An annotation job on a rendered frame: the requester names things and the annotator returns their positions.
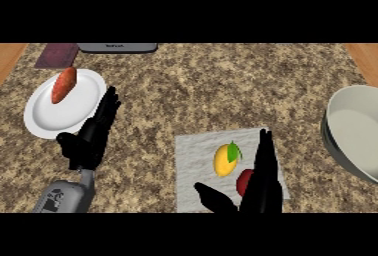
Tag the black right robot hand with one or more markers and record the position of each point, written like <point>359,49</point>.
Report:
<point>260,186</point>

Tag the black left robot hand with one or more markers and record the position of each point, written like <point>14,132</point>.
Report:
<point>94,133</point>

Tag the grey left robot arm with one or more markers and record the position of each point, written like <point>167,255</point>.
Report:
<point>67,196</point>

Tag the pale grey bowl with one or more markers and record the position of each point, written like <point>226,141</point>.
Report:
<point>355,133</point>

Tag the red apple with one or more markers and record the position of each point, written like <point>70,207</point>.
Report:
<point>244,181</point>

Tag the white round plate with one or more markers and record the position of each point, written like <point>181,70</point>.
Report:
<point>60,110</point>

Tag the orange sweet potato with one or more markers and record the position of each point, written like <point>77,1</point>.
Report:
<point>64,85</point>

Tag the dark maroon flat mat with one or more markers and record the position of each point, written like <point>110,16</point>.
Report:
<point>57,55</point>

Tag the dark grey appliance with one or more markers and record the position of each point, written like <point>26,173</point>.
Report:
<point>119,48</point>

